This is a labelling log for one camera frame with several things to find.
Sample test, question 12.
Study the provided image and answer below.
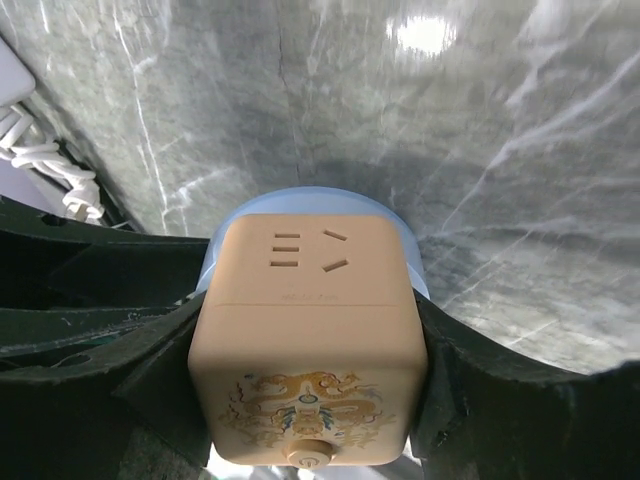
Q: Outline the white bundled cable with plug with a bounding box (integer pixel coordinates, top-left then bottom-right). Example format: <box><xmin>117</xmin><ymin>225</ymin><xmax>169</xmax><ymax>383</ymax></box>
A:
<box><xmin>0</xmin><ymin>102</ymin><xmax>106</xmax><ymax>224</ymax></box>

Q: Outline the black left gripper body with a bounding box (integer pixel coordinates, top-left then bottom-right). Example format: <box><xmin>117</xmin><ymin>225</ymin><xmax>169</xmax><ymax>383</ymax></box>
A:
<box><xmin>1</xmin><ymin>198</ymin><xmax>208</xmax><ymax>358</ymax></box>

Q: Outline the round light blue socket base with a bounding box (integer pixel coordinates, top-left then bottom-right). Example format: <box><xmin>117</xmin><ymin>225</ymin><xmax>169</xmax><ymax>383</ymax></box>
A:
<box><xmin>194</xmin><ymin>186</ymin><xmax>431</xmax><ymax>299</ymax></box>

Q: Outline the small white power strip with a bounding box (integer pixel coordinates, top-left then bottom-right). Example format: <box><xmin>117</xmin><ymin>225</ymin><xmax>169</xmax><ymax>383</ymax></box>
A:
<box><xmin>0</xmin><ymin>39</ymin><xmax>36</xmax><ymax>107</ymax></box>

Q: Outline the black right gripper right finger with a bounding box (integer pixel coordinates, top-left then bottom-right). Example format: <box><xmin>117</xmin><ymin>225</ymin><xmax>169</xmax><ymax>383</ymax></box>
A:
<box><xmin>411</xmin><ymin>295</ymin><xmax>639</xmax><ymax>479</ymax></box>

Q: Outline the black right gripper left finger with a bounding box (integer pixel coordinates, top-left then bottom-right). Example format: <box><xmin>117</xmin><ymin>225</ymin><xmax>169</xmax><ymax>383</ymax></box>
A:
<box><xmin>1</xmin><ymin>295</ymin><xmax>211</xmax><ymax>479</ymax></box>

